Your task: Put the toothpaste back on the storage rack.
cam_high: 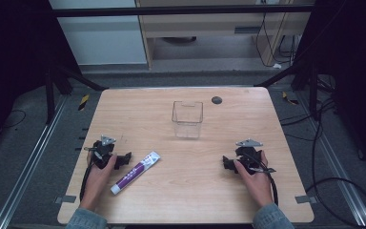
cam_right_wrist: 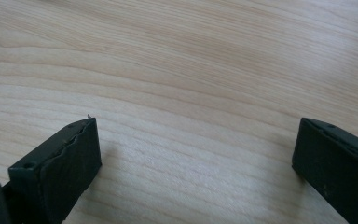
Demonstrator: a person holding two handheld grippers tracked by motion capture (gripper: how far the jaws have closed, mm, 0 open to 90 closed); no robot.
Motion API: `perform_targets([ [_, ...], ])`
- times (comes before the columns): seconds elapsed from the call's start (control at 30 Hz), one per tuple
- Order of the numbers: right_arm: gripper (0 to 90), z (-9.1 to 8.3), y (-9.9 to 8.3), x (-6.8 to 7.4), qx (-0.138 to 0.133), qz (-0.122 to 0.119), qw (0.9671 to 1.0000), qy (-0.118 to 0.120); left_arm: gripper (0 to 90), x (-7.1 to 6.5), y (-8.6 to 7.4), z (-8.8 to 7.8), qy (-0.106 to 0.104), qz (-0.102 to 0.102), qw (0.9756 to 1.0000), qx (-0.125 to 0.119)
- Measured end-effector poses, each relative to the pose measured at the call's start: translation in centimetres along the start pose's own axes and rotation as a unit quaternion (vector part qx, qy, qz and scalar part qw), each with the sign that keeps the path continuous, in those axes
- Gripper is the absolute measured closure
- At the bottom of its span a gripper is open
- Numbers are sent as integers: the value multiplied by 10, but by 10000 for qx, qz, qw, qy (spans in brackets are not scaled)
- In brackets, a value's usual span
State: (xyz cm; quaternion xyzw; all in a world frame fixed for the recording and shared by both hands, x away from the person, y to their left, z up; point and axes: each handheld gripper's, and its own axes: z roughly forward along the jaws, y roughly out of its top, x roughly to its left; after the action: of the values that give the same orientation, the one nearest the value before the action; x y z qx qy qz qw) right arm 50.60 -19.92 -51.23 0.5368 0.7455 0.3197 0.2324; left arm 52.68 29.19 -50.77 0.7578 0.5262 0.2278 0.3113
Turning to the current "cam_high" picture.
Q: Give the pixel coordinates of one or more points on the clear plastic container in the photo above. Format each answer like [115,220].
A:
[187,122]

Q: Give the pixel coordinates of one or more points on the dark round table grommet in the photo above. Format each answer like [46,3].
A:
[216,100]

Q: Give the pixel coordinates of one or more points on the person's right hand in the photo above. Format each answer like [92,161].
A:
[259,187]

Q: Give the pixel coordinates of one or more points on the aluminium floor rail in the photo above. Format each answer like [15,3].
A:
[28,165]
[340,178]

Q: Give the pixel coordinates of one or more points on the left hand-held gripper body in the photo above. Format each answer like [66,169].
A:
[103,154]

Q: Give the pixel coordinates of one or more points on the black metal stand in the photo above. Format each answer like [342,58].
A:
[49,95]
[313,92]

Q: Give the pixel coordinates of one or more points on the white cabinet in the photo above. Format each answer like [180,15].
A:
[101,41]

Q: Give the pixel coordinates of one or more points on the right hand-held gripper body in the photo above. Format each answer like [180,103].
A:
[249,156]

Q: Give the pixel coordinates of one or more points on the yellow and black tape strip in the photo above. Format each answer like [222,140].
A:
[83,102]
[289,99]

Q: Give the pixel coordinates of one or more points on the light wooden desk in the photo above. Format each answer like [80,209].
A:
[203,24]

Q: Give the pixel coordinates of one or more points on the white and purple toothpaste tube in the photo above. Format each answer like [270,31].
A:
[133,173]

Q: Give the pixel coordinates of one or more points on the black curtain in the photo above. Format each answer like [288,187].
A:
[16,63]
[355,79]

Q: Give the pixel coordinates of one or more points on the black horizontal bar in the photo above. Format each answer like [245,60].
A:
[171,10]

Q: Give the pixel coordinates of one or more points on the person's left hand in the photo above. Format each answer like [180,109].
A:
[97,184]

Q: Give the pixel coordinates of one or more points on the grey metal table bracket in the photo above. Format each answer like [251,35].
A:
[66,199]
[305,199]

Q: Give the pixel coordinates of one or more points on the white plug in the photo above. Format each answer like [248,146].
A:
[277,66]

